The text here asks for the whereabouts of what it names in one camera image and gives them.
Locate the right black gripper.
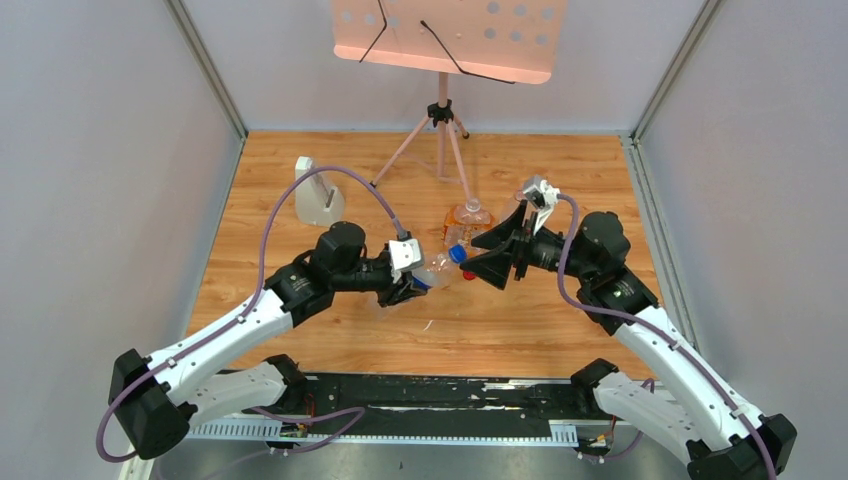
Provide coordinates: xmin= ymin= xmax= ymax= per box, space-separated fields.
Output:
xmin=459 ymin=201 xmax=594 ymax=288

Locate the blue bottle cap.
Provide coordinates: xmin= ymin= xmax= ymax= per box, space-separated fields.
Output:
xmin=447 ymin=244 xmax=468 ymax=264

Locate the orange label tea bottle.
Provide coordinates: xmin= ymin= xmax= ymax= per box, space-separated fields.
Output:
xmin=442 ymin=198 xmax=495 ymax=252

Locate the blue label pepsi bottle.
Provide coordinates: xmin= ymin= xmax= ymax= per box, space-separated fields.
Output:
xmin=376 ymin=249 xmax=460 ymax=308

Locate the red cap water bottle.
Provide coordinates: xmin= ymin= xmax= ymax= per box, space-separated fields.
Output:
xmin=499 ymin=190 xmax=525 ymax=221

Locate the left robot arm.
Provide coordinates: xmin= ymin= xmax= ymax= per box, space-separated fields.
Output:
xmin=96 ymin=221 xmax=426 ymax=462

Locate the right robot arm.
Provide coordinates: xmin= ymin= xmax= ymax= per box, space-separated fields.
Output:
xmin=461 ymin=206 xmax=797 ymax=479

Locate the white wedge stand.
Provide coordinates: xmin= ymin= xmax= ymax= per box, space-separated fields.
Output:
xmin=295 ymin=172 xmax=346 ymax=227

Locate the pink music stand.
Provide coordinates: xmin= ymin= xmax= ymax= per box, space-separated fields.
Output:
xmin=330 ymin=0 xmax=570 ymax=203

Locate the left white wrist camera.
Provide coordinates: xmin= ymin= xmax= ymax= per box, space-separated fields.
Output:
xmin=387 ymin=238 xmax=425 ymax=283

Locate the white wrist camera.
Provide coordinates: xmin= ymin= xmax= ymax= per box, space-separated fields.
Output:
xmin=522 ymin=175 xmax=561 ymax=234
xmin=387 ymin=238 xmax=425 ymax=283

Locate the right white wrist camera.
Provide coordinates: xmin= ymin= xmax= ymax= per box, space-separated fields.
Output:
xmin=522 ymin=175 xmax=561 ymax=234

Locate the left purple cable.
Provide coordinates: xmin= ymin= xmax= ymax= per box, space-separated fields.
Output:
xmin=95 ymin=165 xmax=413 ymax=464

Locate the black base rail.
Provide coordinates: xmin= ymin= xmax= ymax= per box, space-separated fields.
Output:
xmin=264 ymin=373 xmax=613 ymax=439

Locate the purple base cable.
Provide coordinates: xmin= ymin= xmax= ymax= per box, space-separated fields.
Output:
xmin=198 ymin=405 xmax=367 ymax=480

